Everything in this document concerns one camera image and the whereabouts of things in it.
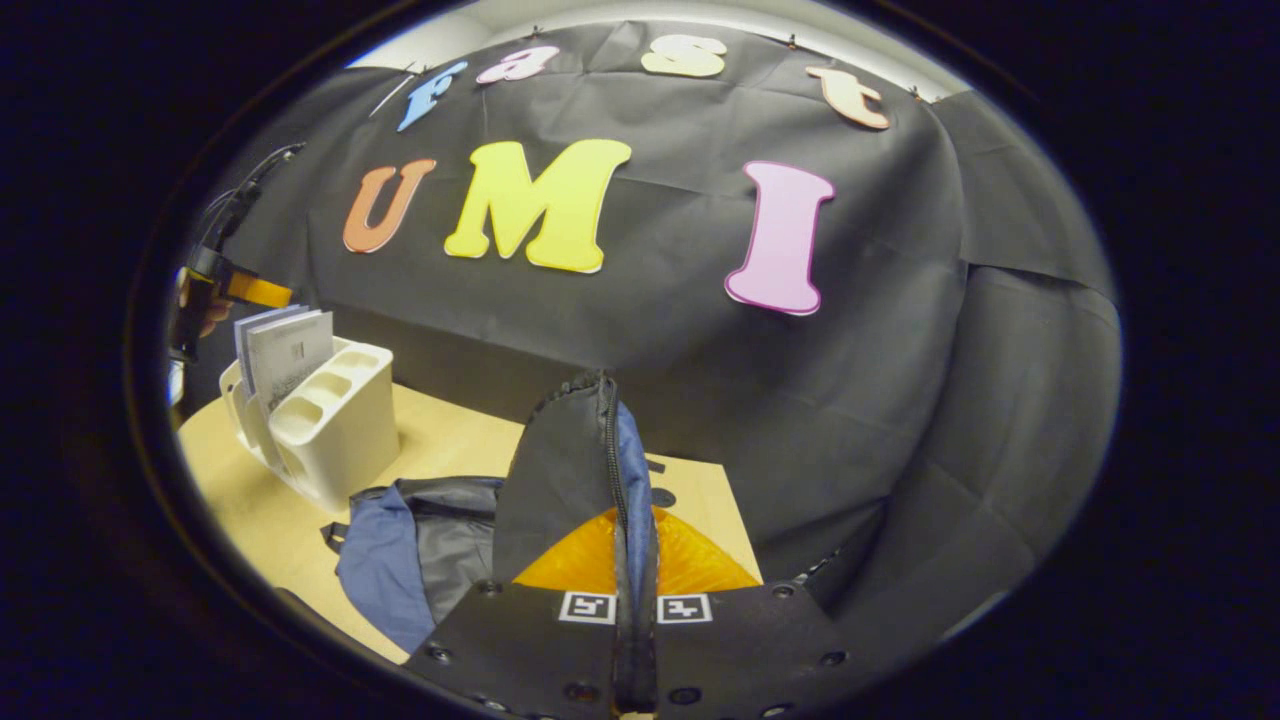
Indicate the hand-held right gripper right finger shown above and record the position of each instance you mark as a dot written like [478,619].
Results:
[740,650]

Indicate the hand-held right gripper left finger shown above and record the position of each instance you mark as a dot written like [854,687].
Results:
[520,650]

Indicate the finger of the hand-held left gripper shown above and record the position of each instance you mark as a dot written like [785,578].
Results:
[260,291]

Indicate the grey book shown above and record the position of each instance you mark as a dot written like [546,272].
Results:
[245,335]

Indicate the white book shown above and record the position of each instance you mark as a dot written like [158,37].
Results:
[290,355]

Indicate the blue schoolbag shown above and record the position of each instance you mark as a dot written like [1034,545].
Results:
[380,570]

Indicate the white plastic bookshelf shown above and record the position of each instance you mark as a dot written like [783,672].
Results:
[350,430]

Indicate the black table grommet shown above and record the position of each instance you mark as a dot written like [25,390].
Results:
[662,497]

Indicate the black backdrop cloth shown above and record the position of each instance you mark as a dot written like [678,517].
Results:
[700,350]

